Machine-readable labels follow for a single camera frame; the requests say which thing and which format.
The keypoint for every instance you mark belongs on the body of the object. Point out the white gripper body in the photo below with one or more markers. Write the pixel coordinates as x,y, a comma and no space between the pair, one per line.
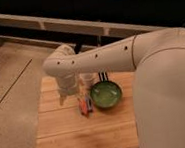
67,85

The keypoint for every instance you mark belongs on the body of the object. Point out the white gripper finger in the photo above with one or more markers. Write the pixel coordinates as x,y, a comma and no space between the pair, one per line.
62,99

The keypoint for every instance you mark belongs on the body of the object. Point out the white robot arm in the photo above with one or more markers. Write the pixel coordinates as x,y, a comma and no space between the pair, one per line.
157,60

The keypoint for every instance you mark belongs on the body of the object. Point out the white ceramic cup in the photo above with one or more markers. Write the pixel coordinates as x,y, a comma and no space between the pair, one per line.
88,80

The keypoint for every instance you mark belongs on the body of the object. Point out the orange carrot toy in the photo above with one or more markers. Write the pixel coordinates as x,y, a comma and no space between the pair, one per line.
83,107

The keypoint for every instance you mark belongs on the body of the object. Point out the blue grey small toy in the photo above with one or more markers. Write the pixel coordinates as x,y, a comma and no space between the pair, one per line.
89,104

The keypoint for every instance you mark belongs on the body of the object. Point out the black white striped object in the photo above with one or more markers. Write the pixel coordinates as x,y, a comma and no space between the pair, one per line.
103,76

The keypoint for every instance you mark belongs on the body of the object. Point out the green bowl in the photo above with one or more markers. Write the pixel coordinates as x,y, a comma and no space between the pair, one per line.
106,94

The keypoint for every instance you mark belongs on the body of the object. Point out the white metal railing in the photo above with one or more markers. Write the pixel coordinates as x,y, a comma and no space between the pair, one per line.
75,26

